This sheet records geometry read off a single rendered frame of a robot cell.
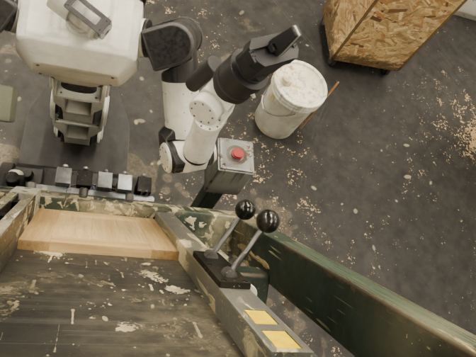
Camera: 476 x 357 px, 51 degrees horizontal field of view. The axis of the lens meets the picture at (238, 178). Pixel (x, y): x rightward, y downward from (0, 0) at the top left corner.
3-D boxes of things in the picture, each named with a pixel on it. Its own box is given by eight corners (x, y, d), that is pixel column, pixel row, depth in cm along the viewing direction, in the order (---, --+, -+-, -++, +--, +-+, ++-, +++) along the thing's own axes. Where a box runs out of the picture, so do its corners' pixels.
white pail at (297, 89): (299, 104, 298) (337, 54, 258) (302, 147, 285) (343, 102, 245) (249, 94, 289) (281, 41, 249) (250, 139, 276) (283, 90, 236)
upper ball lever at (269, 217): (230, 283, 80) (279, 216, 81) (237, 290, 76) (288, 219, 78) (212, 270, 79) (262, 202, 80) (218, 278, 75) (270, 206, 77)
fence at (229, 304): (171, 227, 144) (172, 213, 144) (309, 387, 54) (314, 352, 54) (154, 225, 143) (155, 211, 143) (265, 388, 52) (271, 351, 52)
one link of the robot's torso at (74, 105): (58, 86, 188) (54, 31, 144) (105, 93, 193) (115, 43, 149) (52, 125, 185) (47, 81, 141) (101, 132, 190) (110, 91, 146)
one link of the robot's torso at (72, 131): (57, 112, 220) (53, 73, 175) (103, 119, 226) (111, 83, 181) (52, 146, 217) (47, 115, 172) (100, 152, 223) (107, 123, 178)
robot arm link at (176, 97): (155, 163, 132) (148, 78, 123) (200, 154, 137) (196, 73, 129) (171, 178, 123) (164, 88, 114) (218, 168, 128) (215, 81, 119)
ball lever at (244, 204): (212, 264, 91) (256, 205, 93) (217, 270, 88) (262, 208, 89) (196, 253, 90) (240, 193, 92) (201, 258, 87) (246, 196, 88)
